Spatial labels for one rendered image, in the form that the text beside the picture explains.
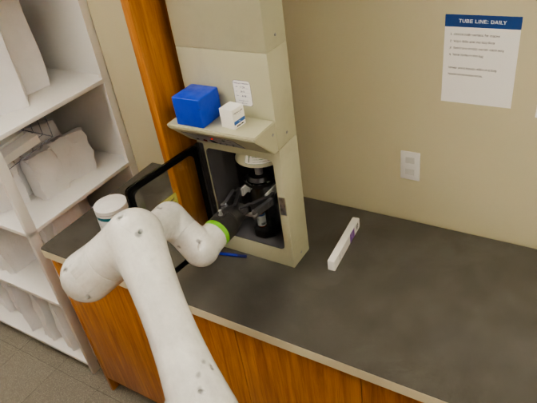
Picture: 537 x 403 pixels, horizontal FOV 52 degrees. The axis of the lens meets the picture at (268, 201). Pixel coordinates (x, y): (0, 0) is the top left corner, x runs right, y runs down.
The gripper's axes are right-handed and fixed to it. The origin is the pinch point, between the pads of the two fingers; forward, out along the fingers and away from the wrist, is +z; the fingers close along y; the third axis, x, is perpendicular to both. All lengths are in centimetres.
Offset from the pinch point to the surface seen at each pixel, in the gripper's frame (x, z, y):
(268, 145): -25.4, -11.8, -13.9
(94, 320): 65, -33, 75
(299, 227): 12.5, -0.6, -14.0
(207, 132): -30.5, -18.3, 2.5
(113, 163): 28, 29, 109
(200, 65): -45.5, -6.8, 10.0
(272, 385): 57, -33, -17
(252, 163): -13.1, -4.8, -1.9
